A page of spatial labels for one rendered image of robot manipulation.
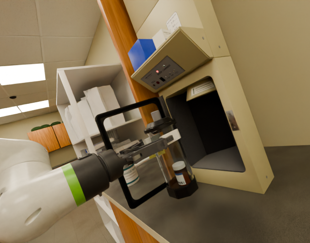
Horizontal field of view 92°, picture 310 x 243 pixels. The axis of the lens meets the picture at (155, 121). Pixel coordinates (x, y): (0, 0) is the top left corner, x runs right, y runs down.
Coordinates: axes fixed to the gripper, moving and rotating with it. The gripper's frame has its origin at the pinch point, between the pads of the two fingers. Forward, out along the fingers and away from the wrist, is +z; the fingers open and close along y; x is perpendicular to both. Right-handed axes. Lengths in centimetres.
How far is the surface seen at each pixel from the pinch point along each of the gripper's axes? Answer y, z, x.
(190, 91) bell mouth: 1.0, 22.2, -11.6
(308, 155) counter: -21, 48, 29
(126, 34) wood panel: 23, 18, -51
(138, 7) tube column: 9, 20, -55
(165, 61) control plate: -2.1, 11.4, -23.7
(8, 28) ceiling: 144, -23, -142
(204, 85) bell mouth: -4.7, 23.8, -11.7
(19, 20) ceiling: 133, -13, -142
